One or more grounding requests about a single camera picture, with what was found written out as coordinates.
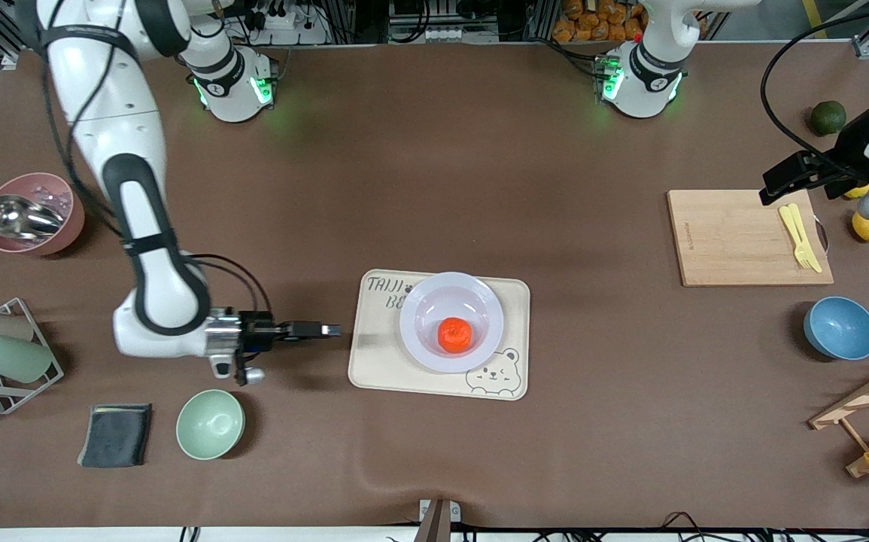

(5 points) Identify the white round plate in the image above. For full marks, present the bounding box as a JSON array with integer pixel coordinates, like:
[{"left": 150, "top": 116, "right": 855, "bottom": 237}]
[{"left": 399, "top": 272, "right": 505, "bottom": 374}]

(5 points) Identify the orange fruit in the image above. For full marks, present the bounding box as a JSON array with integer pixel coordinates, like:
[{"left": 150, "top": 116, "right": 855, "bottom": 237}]
[{"left": 437, "top": 317, "right": 473, "bottom": 354}]

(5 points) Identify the dark green lime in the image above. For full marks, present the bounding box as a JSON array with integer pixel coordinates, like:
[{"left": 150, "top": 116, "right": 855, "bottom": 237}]
[{"left": 811, "top": 100, "right": 848, "bottom": 137}]

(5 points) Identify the cream bear print tray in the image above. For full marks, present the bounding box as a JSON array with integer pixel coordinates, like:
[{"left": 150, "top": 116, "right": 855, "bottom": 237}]
[{"left": 348, "top": 269, "right": 531, "bottom": 401}]

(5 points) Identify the yellow plastic fork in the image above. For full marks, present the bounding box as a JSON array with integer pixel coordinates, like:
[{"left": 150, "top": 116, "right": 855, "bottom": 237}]
[{"left": 788, "top": 203, "right": 816, "bottom": 272}]

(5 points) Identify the wooden cutting board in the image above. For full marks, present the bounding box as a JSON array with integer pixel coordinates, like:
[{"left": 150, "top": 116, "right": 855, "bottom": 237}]
[{"left": 666, "top": 189, "right": 835, "bottom": 288}]

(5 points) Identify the light green bowl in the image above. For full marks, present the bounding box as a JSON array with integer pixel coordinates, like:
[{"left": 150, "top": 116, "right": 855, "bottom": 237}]
[{"left": 176, "top": 389, "right": 245, "bottom": 461}]

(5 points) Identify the blue bowl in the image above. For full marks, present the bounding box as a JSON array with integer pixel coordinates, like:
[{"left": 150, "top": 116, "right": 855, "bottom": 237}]
[{"left": 804, "top": 296, "right": 869, "bottom": 361}]

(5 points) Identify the dark grey folded cloth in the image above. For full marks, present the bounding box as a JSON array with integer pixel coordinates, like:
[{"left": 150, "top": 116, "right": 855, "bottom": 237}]
[{"left": 77, "top": 403, "right": 153, "bottom": 469}]

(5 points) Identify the brown table cover mat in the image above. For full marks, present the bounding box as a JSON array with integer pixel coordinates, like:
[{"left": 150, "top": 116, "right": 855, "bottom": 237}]
[{"left": 0, "top": 41, "right": 869, "bottom": 529}]

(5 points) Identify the wooden dish rack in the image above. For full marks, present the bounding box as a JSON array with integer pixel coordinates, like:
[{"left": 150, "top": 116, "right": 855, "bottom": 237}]
[{"left": 809, "top": 354, "right": 869, "bottom": 479}]

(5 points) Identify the mint green cup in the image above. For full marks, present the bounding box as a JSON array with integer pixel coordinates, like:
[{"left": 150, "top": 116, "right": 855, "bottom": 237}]
[{"left": 0, "top": 333, "right": 55, "bottom": 383}]

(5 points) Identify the pile of orange buns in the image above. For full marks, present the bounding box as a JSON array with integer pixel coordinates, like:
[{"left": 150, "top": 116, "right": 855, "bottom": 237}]
[{"left": 552, "top": 0, "right": 646, "bottom": 43}]

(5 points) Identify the shiny metal scoop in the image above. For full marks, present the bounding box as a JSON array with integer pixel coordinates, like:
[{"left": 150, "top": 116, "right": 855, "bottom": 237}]
[{"left": 0, "top": 194, "right": 66, "bottom": 240}]

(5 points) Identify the pink bowl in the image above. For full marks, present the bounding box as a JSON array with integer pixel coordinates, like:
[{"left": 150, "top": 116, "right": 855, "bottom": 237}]
[{"left": 0, "top": 172, "right": 86, "bottom": 257}]

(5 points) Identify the white power strip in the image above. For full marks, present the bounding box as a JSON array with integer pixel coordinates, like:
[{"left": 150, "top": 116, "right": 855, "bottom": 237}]
[{"left": 254, "top": 0, "right": 330, "bottom": 46}]

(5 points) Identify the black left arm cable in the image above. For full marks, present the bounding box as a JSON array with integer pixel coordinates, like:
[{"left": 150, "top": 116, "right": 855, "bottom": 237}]
[{"left": 760, "top": 0, "right": 869, "bottom": 178}]

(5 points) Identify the grey wire cup rack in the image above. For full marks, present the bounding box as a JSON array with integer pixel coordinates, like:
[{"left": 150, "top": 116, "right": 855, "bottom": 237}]
[{"left": 0, "top": 297, "right": 65, "bottom": 415}]

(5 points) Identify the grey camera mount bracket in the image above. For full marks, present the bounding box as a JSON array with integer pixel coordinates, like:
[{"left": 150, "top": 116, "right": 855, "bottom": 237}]
[{"left": 413, "top": 498, "right": 461, "bottom": 542}]

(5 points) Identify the black base cable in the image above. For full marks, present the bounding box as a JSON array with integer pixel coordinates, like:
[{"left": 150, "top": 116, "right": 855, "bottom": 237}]
[{"left": 543, "top": 36, "right": 608, "bottom": 81}]

